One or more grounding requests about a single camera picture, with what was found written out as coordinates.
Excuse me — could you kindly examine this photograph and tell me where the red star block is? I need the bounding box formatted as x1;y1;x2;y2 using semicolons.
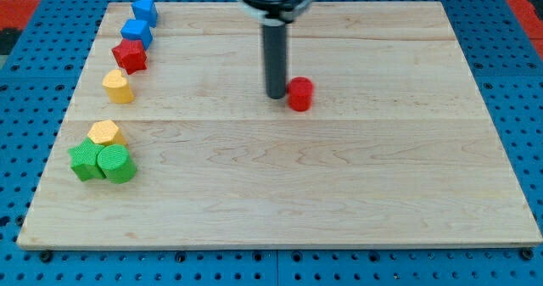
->
111;38;147;75

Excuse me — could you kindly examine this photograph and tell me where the green star block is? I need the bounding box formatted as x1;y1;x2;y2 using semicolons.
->
68;137;105;182

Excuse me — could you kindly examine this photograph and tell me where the red cylinder block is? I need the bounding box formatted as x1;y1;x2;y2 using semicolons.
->
287;76;314;112

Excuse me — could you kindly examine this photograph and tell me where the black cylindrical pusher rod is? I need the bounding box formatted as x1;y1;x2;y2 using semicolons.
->
261;25;288;99

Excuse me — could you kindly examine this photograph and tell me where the wooden board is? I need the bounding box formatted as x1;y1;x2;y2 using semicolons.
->
17;2;542;250

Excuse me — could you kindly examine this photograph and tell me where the green cylinder block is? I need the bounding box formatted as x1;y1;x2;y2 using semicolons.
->
98;144;137;184

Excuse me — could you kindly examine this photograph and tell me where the yellow heart block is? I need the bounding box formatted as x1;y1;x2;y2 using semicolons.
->
102;69;135;104

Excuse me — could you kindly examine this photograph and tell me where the yellow hexagon block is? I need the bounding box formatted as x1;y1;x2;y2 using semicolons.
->
87;120;127;146

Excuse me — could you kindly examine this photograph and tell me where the blue cube block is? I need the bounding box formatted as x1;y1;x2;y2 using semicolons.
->
120;19;153;50

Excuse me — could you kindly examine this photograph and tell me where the blue triangle block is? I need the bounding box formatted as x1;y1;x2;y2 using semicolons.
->
132;0;159;28

